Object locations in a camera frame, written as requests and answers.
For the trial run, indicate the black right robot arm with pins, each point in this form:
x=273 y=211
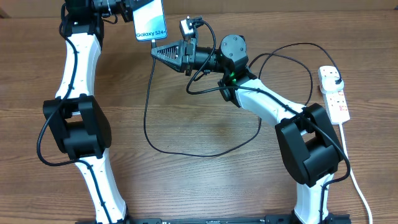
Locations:
x=308 y=144

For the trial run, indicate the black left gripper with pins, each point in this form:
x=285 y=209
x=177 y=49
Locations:
x=126 y=7

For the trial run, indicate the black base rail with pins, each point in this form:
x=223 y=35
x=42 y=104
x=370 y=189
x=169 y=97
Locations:
x=202 y=221

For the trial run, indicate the white charger adapter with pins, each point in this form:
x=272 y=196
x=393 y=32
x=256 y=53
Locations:
x=331 y=84

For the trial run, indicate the white power strip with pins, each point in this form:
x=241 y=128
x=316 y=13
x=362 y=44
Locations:
x=335 y=103

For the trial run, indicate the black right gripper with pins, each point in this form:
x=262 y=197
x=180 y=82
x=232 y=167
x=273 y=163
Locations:
x=187 y=55

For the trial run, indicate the Samsung Galaxy smartphone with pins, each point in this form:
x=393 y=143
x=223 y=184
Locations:
x=149 y=21

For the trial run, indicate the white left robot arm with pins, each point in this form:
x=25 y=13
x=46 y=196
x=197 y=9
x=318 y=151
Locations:
x=77 y=122

